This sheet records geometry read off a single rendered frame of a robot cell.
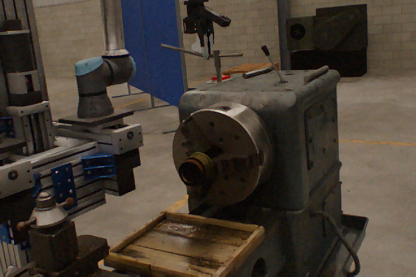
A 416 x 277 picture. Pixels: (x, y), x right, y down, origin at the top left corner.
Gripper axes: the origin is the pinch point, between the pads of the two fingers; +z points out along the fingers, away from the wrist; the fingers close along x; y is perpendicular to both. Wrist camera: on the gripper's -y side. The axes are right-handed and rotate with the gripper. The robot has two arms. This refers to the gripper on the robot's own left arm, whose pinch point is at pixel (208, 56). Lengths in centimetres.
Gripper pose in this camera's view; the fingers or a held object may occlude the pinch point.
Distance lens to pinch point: 164.6
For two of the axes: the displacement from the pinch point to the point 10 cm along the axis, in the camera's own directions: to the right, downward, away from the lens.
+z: 0.9, 9.7, 2.1
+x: -4.8, 2.3, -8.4
